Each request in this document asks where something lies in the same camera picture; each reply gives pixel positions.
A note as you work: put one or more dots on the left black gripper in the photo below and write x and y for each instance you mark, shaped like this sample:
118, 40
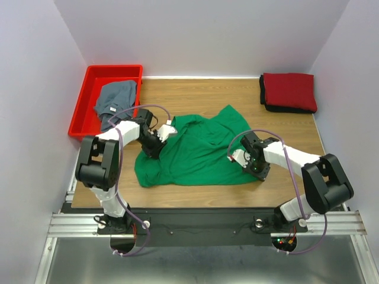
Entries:
154, 152

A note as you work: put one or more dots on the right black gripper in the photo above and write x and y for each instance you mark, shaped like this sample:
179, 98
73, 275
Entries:
260, 174

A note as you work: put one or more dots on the green t shirt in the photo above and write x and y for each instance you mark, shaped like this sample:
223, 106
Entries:
197, 155

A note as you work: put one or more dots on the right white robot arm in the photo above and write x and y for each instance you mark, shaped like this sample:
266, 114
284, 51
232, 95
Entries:
326, 185

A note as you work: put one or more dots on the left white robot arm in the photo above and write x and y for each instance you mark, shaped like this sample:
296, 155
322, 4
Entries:
100, 161

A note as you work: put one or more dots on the grey t shirt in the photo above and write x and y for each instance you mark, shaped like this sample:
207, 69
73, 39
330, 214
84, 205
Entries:
114, 97

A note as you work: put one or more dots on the folded black t shirt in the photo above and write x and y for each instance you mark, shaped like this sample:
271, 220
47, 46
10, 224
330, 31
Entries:
266, 97

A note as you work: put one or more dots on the red plastic bin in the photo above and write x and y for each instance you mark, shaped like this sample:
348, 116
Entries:
85, 120

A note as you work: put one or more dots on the folded red t shirt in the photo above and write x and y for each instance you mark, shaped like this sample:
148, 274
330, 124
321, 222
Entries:
290, 88

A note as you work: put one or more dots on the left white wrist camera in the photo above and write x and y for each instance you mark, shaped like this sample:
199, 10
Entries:
166, 131

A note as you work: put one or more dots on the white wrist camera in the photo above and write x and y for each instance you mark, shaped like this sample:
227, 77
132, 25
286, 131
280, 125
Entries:
166, 131
241, 157

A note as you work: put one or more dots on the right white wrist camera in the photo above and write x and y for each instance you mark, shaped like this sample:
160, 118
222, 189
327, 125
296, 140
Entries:
241, 157

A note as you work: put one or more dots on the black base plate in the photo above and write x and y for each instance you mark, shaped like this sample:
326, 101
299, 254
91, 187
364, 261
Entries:
195, 227

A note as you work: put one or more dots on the aluminium rail frame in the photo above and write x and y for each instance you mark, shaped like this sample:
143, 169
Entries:
333, 250

